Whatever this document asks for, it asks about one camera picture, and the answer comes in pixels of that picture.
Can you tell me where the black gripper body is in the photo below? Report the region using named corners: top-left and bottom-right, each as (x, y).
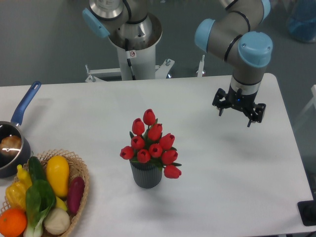
top-left (220, 86), bottom-right (258, 113)

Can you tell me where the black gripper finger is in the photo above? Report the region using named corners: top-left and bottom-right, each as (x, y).
top-left (247, 103), bottom-right (266, 127)
top-left (212, 88), bottom-right (229, 116)

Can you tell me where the red tulip bouquet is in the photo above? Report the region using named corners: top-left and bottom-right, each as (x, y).
top-left (120, 109), bottom-right (182, 179)

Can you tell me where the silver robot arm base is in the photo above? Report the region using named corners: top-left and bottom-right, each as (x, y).
top-left (82, 0), bottom-right (162, 50)

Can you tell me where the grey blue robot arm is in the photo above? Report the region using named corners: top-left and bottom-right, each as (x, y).
top-left (195, 0), bottom-right (273, 124)

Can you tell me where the grey ribbed vase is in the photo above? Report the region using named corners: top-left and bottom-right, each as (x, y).
top-left (130, 162), bottom-right (162, 189)

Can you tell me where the blue plastic bag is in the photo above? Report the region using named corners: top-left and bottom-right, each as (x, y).
top-left (286, 0), bottom-right (316, 43)

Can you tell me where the black device at edge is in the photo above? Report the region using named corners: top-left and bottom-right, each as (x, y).
top-left (297, 200), bottom-right (316, 226)

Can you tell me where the purple eggplant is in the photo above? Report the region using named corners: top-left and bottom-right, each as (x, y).
top-left (67, 176), bottom-right (85, 214)

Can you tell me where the yellow squash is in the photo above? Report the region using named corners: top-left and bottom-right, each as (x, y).
top-left (46, 156), bottom-right (70, 198)

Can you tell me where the yellow banana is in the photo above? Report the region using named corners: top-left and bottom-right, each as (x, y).
top-left (55, 197), bottom-right (68, 211)

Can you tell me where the green cucumber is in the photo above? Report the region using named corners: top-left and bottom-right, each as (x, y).
top-left (28, 156), bottom-right (47, 183)

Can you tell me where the beige onion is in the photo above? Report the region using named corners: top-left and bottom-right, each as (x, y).
top-left (44, 208), bottom-right (70, 235)

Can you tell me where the green bok choy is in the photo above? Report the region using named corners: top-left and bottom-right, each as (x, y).
top-left (23, 180), bottom-right (56, 237)

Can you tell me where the yellow bell pepper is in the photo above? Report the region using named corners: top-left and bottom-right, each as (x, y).
top-left (5, 165), bottom-right (32, 211)

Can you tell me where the orange fruit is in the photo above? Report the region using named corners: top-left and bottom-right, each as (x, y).
top-left (0, 208), bottom-right (27, 237)

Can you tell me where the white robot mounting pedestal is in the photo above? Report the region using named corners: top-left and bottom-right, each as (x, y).
top-left (85, 45), bottom-right (175, 82)

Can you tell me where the blue handled saucepan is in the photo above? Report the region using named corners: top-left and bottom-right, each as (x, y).
top-left (0, 81), bottom-right (41, 178)

